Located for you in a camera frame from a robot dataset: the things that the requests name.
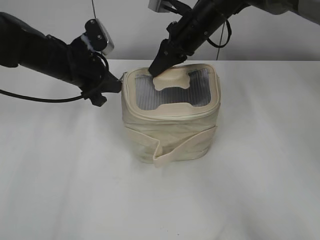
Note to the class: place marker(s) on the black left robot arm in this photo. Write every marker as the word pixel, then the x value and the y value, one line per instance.
pixel 22 45

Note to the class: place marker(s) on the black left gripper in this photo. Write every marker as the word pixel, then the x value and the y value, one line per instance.
pixel 91 72

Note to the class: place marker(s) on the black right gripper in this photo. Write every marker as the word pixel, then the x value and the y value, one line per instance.
pixel 195 27

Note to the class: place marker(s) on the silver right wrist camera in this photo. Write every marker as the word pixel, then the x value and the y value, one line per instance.
pixel 159 6

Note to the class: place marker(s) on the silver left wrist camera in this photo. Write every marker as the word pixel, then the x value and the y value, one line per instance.
pixel 98 36

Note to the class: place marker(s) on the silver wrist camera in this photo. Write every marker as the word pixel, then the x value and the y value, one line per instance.
pixel 98 36
pixel 159 6

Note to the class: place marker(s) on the cream fabric zipper bag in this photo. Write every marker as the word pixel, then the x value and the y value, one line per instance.
pixel 171 117

